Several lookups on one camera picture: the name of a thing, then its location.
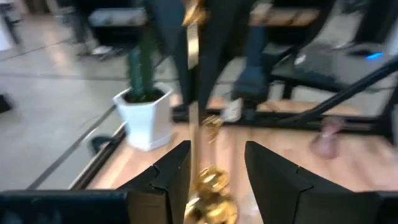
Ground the gold candlestick holder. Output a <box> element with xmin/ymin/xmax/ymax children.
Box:
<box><xmin>201</xmin><ymin>114</ymin><xmax>224</xmax><ymax>144</ymax></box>
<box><xmin>182</xmin><ymin>0</ymin><xmax>239</xmax><ymax>224</ymax></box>

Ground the pink ribbed glass candle holder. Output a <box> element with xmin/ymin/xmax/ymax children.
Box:
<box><xmin>309</xmin><ymin>116</ymin><xmax>345</xmax><ymax>160</ymax></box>

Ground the black aluminium table frame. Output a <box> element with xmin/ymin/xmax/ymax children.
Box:
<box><xmin>68</xmin><ymin>57</ymin><xmax>398</xmax><ymax>191</ymax></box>

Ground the person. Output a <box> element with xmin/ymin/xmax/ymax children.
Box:
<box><xmin>70</xmin><ymin>0</ymin><xmax>116</xmax><ymax>57</ymax></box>
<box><xmin>146</xmin><ymin>0</ymin><xmax>273</xmax><ymax>124</ymax></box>

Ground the grey cushioned bench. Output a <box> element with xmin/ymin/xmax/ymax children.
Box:
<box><xmin>88</xmin><ymin>7</ymin><xmax>149</xmax><ymax>47</ymax></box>

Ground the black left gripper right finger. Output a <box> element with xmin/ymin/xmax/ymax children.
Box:
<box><xmin>244</xmin><ymin>141</ymin><xmax>379</xmax><ymax>224</ymax></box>

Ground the wooden bench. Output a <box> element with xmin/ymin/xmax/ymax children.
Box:
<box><xmin>250</xmin><ymin>4</ymin><xmax>321</xmax><ymax>29</ymax></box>

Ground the green cactus plant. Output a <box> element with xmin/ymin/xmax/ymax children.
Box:
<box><xmin>127</xmin><ymin>27</ymin><xmax>158</xmax><ymax>102</ymax></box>

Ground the white angular plant pot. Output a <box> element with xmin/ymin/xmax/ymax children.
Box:
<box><xmin>112</xmin><ymin>86</ymin><xmax>174</xmax><ymax>152</ymax></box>

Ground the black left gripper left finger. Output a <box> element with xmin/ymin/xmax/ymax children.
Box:
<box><xmin>116</xmin><ymin>139</ymin><xmax>192</xmax><ymax>224</ymax></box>

